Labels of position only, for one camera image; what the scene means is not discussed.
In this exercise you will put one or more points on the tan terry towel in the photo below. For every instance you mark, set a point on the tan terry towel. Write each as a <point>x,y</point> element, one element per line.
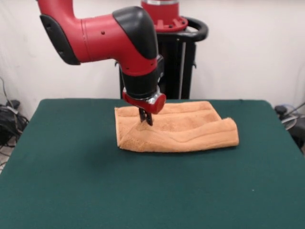
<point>181,133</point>

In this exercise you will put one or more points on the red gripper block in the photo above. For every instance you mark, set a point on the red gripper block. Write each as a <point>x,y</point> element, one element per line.
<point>152,105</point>

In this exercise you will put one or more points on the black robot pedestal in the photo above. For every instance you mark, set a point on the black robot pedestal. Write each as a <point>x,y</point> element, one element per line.
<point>174,66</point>

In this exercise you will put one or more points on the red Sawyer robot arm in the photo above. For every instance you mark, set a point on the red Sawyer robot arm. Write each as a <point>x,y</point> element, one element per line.
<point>100,38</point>

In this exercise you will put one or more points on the dark green table cloth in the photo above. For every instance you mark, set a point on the dark green table cloth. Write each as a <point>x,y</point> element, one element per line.
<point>95,179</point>

